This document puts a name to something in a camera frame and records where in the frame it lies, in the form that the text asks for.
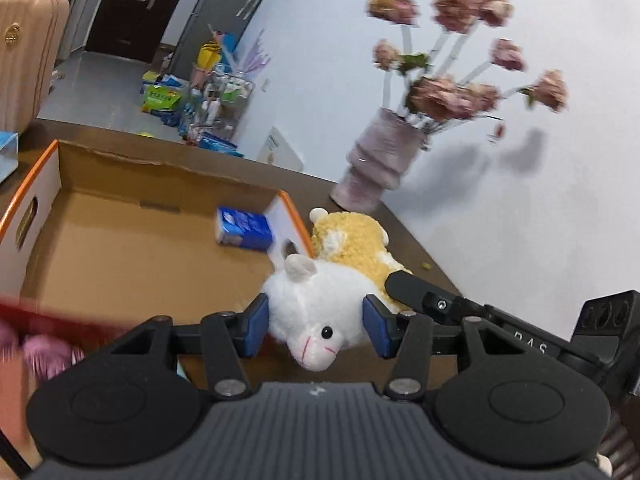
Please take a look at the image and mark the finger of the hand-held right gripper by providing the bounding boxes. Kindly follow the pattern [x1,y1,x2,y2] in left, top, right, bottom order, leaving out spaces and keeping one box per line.
[384,270,490,327]

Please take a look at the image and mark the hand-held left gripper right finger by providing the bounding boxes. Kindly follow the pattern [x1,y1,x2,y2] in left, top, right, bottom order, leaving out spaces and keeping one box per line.
[362,294,548,401]

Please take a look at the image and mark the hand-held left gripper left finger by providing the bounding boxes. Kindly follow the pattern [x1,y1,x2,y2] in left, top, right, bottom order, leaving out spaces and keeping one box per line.
[107,292,273,400]

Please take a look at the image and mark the white plush lamb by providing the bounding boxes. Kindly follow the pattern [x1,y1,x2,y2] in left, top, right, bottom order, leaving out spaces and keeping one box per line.
[262,254,383,372]

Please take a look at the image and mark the yellow plush animal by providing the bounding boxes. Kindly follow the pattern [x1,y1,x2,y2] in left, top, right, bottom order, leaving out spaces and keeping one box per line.
[309,207,416,316]

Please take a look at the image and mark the cardboard box with orange edges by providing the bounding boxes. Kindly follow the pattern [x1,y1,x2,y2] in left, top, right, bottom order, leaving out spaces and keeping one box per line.
[0,139,317,343]

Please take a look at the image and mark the small blue tissue pack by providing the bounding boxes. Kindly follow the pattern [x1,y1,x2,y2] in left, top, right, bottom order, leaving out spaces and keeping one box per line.
[215,206,275,251]

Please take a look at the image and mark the pink ribbed vase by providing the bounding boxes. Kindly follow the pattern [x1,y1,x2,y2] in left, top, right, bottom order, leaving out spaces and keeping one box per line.
[330,107,426,213]

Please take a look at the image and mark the white flat board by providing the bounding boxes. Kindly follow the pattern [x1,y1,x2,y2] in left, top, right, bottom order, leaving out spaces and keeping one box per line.
[257,126,304,173]

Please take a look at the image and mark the blue plastic package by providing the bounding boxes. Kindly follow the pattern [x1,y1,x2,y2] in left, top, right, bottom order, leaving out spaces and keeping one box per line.
[200,132,243,157]

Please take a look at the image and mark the bouquet of pink artificial flowers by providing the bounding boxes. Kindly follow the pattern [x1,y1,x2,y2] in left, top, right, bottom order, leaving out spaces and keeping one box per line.
[365,0,571,151]

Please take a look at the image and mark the reddish pink foam block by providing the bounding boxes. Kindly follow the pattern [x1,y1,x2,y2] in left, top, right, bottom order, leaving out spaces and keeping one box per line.
[0,294,131,346]

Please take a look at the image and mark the green plastic basket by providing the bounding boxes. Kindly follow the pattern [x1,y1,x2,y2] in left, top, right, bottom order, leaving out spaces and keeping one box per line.
[141,84,183,113]

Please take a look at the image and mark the purple decorative sticks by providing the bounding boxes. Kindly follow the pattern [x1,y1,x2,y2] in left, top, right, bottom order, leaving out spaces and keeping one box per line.
[240,30,271,78]

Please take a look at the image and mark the yellow bag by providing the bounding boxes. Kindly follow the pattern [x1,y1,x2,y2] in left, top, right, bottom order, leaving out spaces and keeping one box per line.
[197,42,223,68]

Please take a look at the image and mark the large blue tissue package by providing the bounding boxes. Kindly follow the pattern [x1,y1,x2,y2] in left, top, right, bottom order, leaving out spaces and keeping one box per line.
[0,131,21,183]

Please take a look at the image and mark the grey tall cabinet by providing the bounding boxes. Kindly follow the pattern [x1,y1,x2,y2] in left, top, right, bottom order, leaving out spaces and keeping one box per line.
[172,0,281,81]

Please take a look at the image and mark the dark brown door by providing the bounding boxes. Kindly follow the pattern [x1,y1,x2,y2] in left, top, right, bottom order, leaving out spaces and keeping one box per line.
[85,0,201,63]

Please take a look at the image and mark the pink ribbed suitcase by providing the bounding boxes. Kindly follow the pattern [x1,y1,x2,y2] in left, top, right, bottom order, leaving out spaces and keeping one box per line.
[0,0,71,133]

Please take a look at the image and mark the wire storage rack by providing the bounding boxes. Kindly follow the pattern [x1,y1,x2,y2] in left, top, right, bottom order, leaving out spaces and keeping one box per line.
[180,65,256,146]

